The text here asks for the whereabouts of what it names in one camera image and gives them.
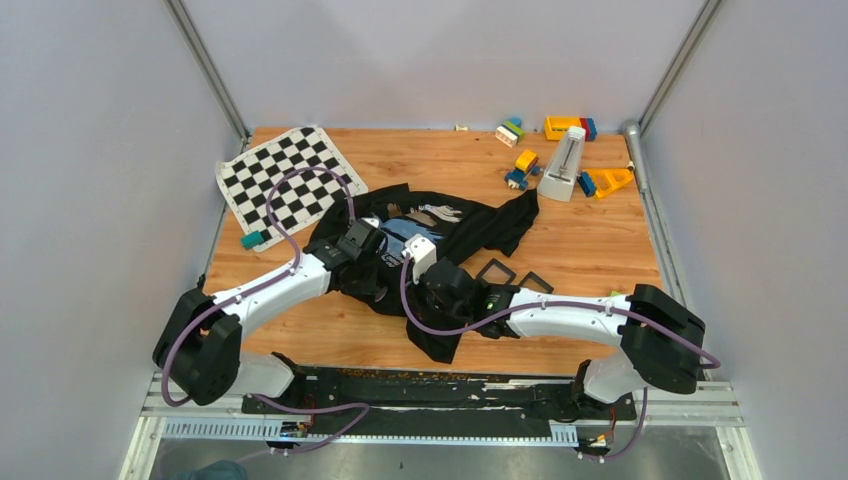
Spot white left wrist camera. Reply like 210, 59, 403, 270
362, 217, 381, 228

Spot yellow toy brick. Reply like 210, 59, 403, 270
544, 116, 584, 141

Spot black printed t-shirt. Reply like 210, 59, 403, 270
309, 184, 539, 364

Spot grey metal pipe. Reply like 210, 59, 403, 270
622, 120, 650, 196

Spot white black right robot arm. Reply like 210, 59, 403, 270
400, 259, 719, 418

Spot black display box right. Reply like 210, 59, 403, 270
518, 271, 554, 294

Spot white green toy bricks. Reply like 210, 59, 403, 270
495, 117, 525, 148

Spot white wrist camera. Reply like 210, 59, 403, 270
362, 217, 381, 228
402, 234, 437, 284

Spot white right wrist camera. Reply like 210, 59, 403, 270
402, 234, 437, 284

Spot white metronome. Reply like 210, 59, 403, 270
537, 126, 586, 202

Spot black white checkerboard mat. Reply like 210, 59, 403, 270
215, 126, 369, 252

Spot teal small block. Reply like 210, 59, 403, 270
240, 231, 265, 250

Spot red blue toy brick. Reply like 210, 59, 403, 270
579, 117, 598, 142

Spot orange triangular toy piece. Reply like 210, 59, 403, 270
588, 168, 635, 199

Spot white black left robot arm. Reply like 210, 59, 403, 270
153, 219, 386, 413

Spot yellow blue toy car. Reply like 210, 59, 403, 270
504, 149, 541, 191

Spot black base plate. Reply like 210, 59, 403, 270
277, 366, 637, 439

